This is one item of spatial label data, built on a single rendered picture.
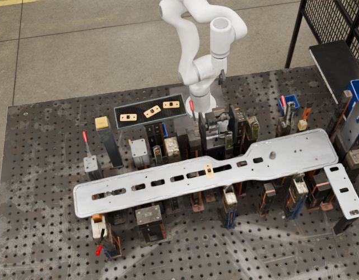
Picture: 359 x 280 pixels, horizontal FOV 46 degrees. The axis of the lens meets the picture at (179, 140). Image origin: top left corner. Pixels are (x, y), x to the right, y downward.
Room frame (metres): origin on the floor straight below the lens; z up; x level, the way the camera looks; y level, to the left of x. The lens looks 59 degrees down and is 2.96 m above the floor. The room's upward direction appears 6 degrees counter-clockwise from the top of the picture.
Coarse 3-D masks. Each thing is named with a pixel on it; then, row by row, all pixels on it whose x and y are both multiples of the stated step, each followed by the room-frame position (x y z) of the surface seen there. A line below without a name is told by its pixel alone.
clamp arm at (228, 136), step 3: (225, 132) 1.12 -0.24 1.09; (228, 132) 1.11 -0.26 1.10; (231, 132) 1.11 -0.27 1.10; (225, 135) 1.11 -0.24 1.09; (228, 135) 1.10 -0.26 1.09; (231, 135) 1.10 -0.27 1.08; (225, 138) 1.10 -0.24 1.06; (228, 138) 1.09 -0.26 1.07; (231, 138) 1.10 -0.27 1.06; (225, 141) 1.10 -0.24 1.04; (228, 141) 1.09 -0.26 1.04; (231, 141) 1.09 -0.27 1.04; (225, 144) 1.09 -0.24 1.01; (228, 144) 1.09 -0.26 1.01; (231, 144) 1.09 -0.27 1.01; (228, 147) 1.08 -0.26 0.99
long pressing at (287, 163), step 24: (264, 144) 1.07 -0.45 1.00; (288, 144) 1.06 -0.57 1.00; (312, 144) 1.04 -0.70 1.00; (168, 168) 0.99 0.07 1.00; (192, 168) 0.98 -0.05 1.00; (240, 168) 0.95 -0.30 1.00; (264, 168) 0.93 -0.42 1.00; (288, 168) 0.92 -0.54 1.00; (312, 168) 0.90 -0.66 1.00; (96, 192) 0.90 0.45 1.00; (144, 192) 0.87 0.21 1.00; (168, 192) 0.86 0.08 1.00; (192, 192) 0.85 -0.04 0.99
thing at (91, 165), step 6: (84, 162) 1.05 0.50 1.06; (90, 162) 1.05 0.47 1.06; (96, 162) 1.05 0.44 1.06; (84, 168) 1.02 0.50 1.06; (90, 168) 1.01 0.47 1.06; (96, 168) 1.01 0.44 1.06; (90, 174) 1.00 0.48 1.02; (96, 174) 1.00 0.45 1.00; (102, 174) 1.06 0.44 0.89; (90, 180) 1.00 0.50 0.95
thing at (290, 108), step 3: (288, 102) 1.18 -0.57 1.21; (291, 102) 1.18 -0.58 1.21; (294, 102) 1.18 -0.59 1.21; (288, 105) 1.16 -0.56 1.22; (291, 105) 1.17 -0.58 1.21; (294, 105) 1.16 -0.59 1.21; (288, 108) 1.16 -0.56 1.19; (291, 108) 1.14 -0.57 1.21; (294, 108) 1.14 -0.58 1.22; (288, 111) 1.15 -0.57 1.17; (291, 111) 1.13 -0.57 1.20; (294, 111) 1.13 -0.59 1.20; (285, 114) 1.17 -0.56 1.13; (288, 114) 1.16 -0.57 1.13; (291, 114) 1.16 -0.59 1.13; (285, 117) 1.16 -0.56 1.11; (288, 117) 1.16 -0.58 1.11; (291, 117) 1.15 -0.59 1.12; (285, 120) 1.15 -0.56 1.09; (288, 120) 1.15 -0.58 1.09; (291, 120) 1.15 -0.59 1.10; (285, 123) 1.14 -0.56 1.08; (291, 123) 1.14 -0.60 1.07
